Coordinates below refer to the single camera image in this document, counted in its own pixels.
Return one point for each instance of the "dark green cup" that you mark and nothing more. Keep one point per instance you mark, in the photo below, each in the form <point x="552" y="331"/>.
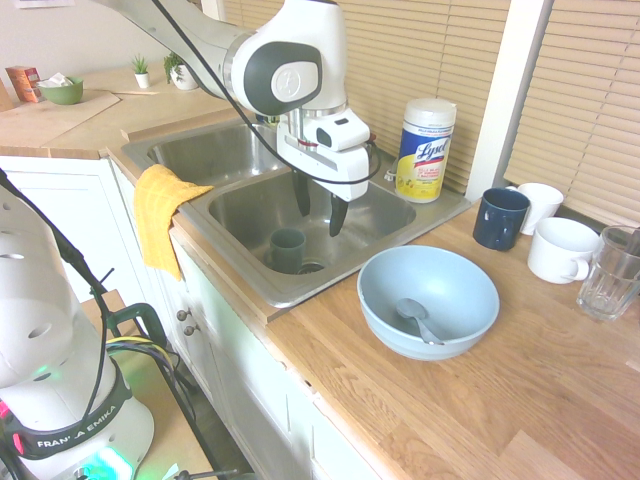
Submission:
<point x="287" y="250"/>

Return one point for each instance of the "small spiky potted plant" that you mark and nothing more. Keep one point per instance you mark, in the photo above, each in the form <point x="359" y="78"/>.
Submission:
<point x="142" y="77"/>

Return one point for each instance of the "light blue bowl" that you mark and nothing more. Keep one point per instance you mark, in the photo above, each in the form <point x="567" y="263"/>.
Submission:
<point x="450" y="280"/>

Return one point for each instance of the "metal spoon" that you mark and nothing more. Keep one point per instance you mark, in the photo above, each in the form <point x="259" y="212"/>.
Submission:
<point x="412" y="310"/>

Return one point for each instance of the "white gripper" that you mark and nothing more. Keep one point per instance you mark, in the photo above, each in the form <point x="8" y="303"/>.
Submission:
<point x="345" y="172"/>

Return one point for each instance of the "sink drain strainer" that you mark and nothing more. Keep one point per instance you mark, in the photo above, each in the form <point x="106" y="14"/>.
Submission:
<point x="311" y="268"/>

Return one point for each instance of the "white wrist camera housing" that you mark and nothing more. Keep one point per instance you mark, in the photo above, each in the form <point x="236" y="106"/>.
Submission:
<point x="340" y="130"/>

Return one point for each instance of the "wide white mug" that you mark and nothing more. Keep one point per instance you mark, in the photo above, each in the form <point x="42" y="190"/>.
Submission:
<point x="557" y="250"/>

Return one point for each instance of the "green bowl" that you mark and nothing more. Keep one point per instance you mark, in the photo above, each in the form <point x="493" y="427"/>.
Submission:
<point x="62" y="94"/>

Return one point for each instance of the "orange cardboard box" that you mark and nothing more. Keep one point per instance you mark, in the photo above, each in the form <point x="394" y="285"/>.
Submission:
<point x="22" y="82"/>

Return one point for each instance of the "clear glass tumbler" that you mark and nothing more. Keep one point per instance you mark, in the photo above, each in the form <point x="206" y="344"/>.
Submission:
<point x="607" y="285"/>

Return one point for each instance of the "navy blue mug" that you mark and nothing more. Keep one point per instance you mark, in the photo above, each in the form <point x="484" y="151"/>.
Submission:
<point x="497" y="222"/>

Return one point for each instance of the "stainless steel double sink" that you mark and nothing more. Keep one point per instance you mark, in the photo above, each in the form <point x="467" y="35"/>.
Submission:
<point x="240" y="150"/>

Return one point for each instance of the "leafy potted plant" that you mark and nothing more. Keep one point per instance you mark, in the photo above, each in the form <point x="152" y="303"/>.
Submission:
<point x="181" y="77"/>

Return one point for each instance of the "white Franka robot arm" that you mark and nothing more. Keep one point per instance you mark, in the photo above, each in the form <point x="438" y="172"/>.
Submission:
<point x="280" y="45"/>

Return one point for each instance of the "white kitchen cabinet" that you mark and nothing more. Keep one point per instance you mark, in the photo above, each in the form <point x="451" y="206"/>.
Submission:
<point x="240" y="380"/>

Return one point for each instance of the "narrow beige window blinds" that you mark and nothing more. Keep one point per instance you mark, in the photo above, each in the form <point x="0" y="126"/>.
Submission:
<point x="590" y="110"/>

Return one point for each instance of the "white window post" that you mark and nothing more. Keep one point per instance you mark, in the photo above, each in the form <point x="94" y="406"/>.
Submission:
<point x="510" y="100"/>

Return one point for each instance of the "white sink deck fitting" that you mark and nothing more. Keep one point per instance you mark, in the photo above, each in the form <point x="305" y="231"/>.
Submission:
<point x="390" y="174"/>

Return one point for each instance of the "white crumpled tissue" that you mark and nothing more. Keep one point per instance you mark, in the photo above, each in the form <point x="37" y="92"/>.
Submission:
<point x="55" y="80"/>

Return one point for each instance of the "round metal cabinet knob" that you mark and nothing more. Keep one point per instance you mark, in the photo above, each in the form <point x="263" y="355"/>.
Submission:
<point x="183" y="314"/>
<point x="190" y="330"/>

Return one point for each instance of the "yellow dish cloth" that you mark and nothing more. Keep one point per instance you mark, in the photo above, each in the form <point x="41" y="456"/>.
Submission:
<point x="157" y="210"/>

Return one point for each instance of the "flat wooden board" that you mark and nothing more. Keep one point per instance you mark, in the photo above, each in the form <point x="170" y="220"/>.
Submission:
<point x="55" y="117"/>

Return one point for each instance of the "tall white mug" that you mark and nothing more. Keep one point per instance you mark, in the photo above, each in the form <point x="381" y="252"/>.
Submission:
<point x="544" y="202"/>

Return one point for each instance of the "green clamp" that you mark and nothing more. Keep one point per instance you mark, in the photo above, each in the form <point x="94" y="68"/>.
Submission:
<point x="150" y="320"/>

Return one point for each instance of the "Lysol wipes canister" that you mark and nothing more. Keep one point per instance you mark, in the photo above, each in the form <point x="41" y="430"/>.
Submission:
<point x="424" y="155"/>

